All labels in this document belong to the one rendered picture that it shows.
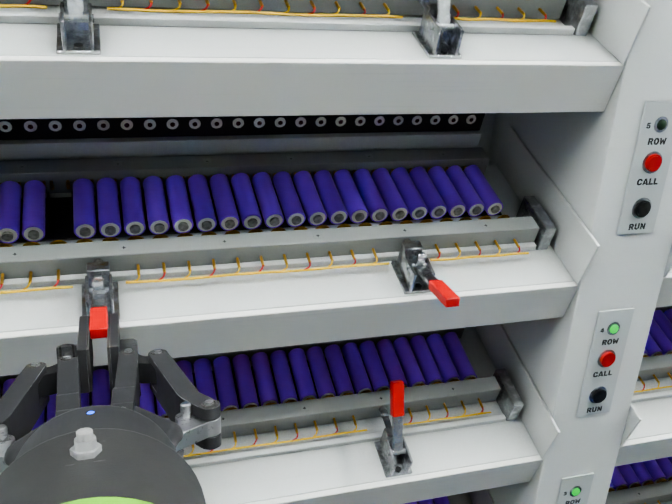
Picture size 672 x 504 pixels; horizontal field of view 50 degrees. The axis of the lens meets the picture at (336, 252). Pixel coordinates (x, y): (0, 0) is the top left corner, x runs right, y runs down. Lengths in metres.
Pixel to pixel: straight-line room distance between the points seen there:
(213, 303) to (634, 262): 0.39
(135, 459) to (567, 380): 0.54
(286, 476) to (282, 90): 0.37
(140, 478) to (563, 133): 0.55
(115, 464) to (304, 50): 0.35
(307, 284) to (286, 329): 0.04
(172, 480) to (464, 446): 0.53
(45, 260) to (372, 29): 0.31
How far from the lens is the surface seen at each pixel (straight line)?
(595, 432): 0.83
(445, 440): 0.79
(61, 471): 0.29
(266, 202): 0.67
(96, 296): 0.58
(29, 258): 0.62
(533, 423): 0.82
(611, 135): 0.67
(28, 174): 0.70
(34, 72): 0.53
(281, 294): 0.62
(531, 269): 0.71
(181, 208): 0.66
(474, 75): 0.59
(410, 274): 0.63
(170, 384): 0.43
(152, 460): 0.30
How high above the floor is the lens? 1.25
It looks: 23 degrees down
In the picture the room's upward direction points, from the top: 3 degrees clockwise
